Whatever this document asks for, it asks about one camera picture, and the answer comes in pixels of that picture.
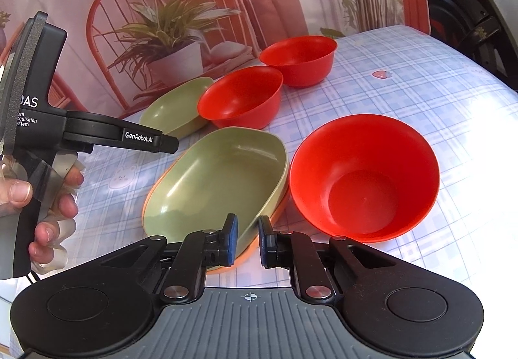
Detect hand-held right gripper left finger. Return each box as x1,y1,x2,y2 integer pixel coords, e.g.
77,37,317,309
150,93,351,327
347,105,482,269
99,213,239,303

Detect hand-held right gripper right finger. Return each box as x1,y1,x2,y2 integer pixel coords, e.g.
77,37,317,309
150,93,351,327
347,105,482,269
258,215,409,299

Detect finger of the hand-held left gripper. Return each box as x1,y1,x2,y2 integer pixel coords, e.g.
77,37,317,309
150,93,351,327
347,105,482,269
117,119,179,154

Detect orange oval plate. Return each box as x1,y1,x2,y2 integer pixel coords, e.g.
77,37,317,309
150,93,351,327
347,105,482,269
141,163,291,274
178,110,209,137

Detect green oval plate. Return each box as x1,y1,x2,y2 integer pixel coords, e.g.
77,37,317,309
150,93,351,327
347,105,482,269
142,126,290,248
140,76,215,138

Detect red plastic bowl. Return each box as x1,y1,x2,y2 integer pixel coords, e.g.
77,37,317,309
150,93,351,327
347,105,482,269
289,114,441,244
197,65,284,130
259,35,338,88

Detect person's left hand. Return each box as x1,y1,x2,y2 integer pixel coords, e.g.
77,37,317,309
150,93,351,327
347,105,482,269
0,159,85,271

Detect blue plaid cloth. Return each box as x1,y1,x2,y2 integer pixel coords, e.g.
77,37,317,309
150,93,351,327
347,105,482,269
0,23,518,303

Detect black exercise bike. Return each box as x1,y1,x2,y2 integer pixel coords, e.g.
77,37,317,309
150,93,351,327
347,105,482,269
427,0,518,93

